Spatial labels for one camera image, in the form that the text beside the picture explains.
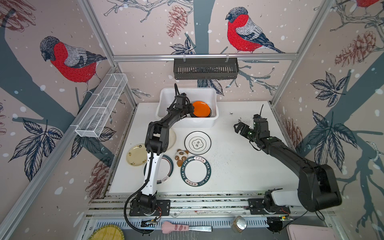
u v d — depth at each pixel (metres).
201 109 1.13
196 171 0.86
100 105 0.78
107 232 0.67
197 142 0.98
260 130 0.67
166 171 0.85
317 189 0.42
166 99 1.14
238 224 0.60
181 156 0.88
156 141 0.63
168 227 0.67
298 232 0.66
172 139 1.01
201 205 0.76
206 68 1.04
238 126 0.81
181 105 0.88
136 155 0.92
